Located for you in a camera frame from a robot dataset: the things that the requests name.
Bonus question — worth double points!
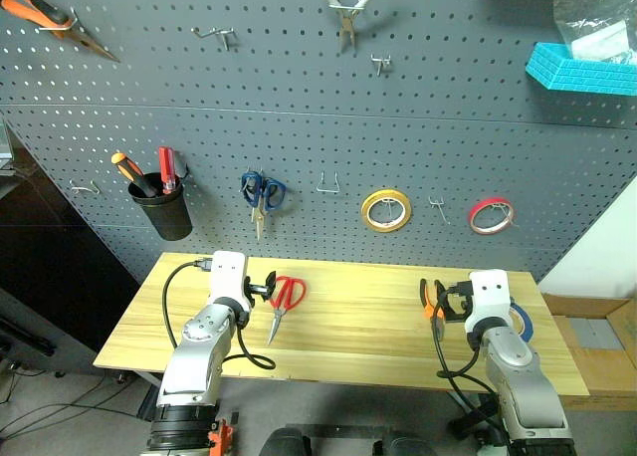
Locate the orange black screwdriver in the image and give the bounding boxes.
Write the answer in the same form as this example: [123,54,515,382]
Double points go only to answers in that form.
[110,150,155,198]

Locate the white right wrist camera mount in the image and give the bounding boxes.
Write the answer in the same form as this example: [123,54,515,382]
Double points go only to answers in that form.
[463,269,513,332]

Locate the red handled screwdriver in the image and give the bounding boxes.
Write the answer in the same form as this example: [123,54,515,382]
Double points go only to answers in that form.
[157,145,178,195]

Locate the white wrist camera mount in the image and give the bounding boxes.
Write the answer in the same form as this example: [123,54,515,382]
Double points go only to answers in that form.
[463,269,513,332]
[207,250,250,312]

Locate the orange black clamp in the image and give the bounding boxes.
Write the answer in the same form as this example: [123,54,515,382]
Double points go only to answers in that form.
[207,411,239,456]

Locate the brown cardboard box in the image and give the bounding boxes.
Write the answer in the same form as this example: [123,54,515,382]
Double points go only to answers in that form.
[539,292,637,411]

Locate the yellow tape roll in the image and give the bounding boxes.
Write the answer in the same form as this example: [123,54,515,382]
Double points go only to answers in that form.
[360,188,413,235]

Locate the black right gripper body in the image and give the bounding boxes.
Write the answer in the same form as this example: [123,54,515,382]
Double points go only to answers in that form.
[445,280,474,323]

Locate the orange black long-nose pliers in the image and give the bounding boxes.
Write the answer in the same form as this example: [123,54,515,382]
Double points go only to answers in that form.
[0,0,121,63]

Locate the black cabinet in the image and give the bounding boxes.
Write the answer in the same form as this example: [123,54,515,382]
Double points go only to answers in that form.
[0,119,141,375]

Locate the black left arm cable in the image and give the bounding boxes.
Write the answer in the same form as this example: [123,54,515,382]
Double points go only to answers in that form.
[162,259,277,371]

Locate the black table leg bracket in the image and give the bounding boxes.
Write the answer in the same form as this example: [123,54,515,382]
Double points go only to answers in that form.
[449,394,500,440]

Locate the blue brick-pattern box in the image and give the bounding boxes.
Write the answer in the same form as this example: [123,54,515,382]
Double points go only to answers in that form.
[525,41,637,98]

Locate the black plastic cup holder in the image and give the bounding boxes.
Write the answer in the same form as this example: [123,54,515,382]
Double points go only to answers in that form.
[127,162,194,242]

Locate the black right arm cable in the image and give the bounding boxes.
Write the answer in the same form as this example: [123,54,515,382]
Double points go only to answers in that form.
[430,285,500,430]

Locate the dark rounded shape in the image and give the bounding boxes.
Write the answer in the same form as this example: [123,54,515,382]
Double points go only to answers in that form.
[262,425,314,456]

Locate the grey metal pegboard wall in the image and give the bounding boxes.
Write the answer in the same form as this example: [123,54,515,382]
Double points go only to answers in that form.
[0,0,637,284]

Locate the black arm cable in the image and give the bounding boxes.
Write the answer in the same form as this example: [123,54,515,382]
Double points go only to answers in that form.
[430,285,500,430]
[162,259,277,371]

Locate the white-handled pliers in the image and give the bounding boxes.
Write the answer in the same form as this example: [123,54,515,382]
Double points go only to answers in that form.
[312,0,388,54]

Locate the blue handled scissors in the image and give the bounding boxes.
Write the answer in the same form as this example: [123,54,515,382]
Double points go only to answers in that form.
[240,169,288,242]

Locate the blue tape roll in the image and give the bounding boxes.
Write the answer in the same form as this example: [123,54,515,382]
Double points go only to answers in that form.
[508,302,535,342]

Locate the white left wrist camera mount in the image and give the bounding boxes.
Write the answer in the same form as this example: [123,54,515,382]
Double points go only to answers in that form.
[207,250,250,312]

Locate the red tape roll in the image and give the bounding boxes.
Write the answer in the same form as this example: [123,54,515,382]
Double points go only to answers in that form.
[466,195,517,236]

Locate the black floor cables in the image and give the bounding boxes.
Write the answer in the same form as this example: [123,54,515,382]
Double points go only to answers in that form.
[0,360,143,440]

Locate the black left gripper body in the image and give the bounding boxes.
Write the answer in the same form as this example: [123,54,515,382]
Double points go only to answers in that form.
[243,275,269,309]

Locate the clear plastic bag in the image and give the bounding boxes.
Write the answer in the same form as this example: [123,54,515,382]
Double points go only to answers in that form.
[552,0,637,64]

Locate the red handled scissors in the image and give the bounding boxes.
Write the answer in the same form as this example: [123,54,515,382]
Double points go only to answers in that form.
[266,275,308,346]

